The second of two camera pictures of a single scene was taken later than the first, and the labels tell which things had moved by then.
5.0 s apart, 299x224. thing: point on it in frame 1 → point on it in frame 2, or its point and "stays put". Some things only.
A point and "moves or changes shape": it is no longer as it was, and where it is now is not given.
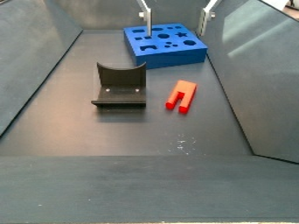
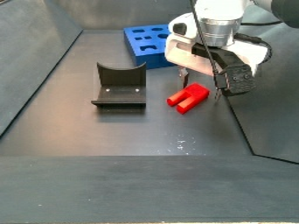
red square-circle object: (183, 93) moves or changes shape
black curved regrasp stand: (122, 87) stays put
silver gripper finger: (146, 14) → (183, 73)
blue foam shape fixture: (171, 46) stays put
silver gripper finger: (207, 16) → (218, 94)
